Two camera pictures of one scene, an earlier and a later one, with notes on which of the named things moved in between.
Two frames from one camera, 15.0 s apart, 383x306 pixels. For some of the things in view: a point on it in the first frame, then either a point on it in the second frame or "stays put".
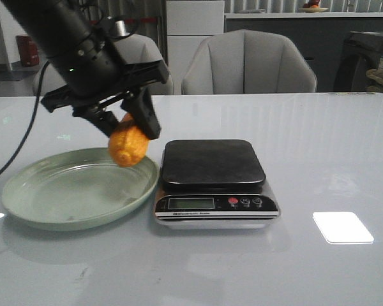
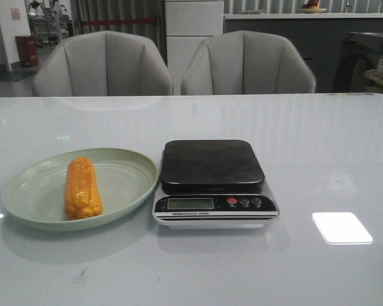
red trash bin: x=28 y=51 stays put
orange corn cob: x=127 y=145 → x=82 y=199
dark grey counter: x=321 y=36 stays put
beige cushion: x=382 y=81 stays put
